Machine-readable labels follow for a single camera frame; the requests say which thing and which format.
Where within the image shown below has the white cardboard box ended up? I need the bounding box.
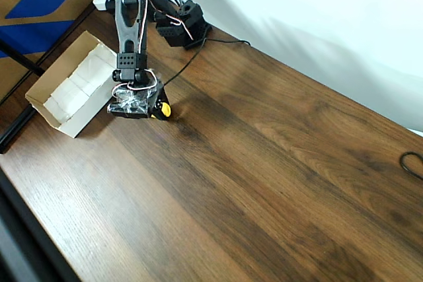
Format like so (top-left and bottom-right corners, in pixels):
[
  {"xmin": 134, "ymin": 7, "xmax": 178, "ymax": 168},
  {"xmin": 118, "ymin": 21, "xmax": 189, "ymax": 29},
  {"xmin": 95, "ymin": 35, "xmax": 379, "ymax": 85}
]
[{"xmin": 25, "ymin": 30, "xmax": 119, "ymax": 139}]

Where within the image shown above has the black metal pole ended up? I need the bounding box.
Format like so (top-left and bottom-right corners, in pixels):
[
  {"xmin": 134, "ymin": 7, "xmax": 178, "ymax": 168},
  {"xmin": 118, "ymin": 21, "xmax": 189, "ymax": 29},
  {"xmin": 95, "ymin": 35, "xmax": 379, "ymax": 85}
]
[{"xmin": 0, "ymin": 40, "xmax": 46, "ymax": 77}]

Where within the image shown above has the black camera cable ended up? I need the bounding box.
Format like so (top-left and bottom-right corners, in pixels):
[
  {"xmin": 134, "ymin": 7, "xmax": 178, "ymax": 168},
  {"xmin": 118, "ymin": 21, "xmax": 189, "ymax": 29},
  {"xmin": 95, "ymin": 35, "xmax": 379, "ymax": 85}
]
[{"xmin": 163, "ymin": 39, "xmax": 252, "ymax": 85}]

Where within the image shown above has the red white servo wire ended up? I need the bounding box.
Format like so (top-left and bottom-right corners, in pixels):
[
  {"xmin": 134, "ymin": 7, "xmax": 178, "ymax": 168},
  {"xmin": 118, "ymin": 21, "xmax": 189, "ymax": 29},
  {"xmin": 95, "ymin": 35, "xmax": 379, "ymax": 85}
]
[{"xmin": 112, "ymin": 0, "xmax": 194, "ymax": 98}]

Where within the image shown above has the black frame bar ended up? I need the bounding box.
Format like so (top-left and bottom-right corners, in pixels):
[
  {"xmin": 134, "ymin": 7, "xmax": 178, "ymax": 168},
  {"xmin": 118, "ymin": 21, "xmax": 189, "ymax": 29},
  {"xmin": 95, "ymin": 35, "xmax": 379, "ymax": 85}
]
[{"xmin": 0, "ymin": 106, "xmax": 36, "ymax": 155}]

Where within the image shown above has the black cable loop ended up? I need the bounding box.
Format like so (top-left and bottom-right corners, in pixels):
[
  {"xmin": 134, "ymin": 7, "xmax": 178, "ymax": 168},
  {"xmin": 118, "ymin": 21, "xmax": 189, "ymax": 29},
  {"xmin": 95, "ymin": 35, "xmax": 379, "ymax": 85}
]
[{"xmin": 399, "ymin": 151, "xmax": 423, "ymax": 180}]

